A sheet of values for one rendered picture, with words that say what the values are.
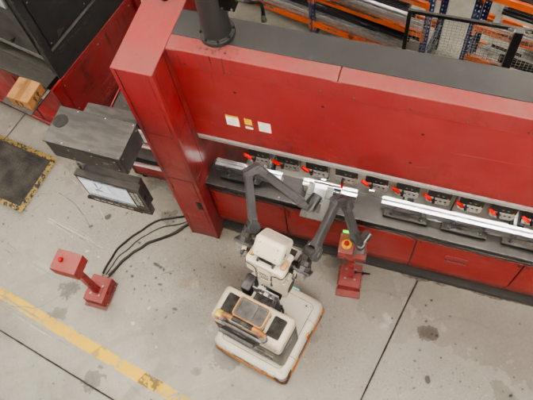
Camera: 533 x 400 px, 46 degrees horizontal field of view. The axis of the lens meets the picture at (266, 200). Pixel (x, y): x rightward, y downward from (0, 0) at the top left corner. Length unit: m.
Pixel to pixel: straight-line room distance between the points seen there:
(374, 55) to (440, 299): 2.47
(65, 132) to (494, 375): 3.50
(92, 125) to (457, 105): 2.02
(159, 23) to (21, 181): 2.96
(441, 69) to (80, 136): 2.02
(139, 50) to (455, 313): 3.15
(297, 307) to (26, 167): 2.90
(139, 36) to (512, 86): 1.97
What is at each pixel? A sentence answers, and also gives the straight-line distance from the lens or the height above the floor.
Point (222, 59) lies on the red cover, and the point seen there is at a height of 2.29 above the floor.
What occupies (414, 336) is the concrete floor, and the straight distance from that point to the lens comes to 5.13.
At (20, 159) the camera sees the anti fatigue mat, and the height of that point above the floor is 0.01.
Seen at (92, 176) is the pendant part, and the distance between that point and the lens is 4.04.
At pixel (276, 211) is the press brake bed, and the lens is 4.72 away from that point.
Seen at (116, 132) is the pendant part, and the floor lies 1.95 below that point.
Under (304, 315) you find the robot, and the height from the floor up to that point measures 0.28.
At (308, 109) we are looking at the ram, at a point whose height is 1.97.
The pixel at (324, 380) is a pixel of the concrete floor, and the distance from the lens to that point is 5.01.
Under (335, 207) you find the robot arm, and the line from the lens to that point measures 3.86.
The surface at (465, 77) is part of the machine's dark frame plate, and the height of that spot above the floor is 2.30.
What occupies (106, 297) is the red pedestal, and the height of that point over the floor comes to 0.08.
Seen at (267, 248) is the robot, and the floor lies 1.36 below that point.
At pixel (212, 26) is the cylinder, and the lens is 3.37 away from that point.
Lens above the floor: 4.94
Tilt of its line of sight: 64 degrees down
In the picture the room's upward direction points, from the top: 11 degrees counter-clockwise
